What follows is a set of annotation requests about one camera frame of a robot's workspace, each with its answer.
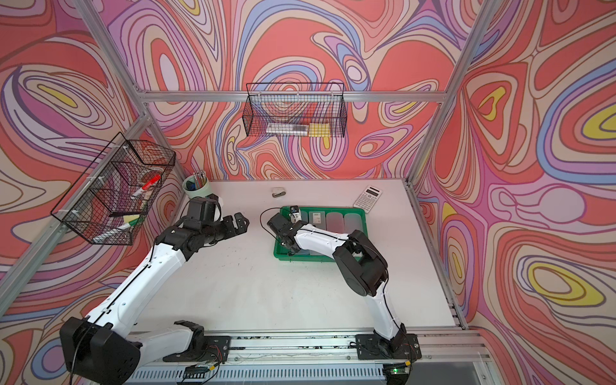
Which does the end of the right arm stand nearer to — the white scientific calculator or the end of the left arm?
the end of the left arm

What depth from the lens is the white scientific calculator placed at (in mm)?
1101

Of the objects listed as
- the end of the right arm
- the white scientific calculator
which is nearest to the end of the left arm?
the end of the right arm
